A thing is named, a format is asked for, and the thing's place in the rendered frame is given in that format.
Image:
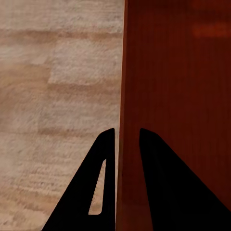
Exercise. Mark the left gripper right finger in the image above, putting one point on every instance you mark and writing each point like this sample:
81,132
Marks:
178,199

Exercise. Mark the storage box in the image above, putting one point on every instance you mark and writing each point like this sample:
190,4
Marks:
176,82

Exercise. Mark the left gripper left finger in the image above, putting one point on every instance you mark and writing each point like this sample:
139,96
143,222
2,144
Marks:
71,213

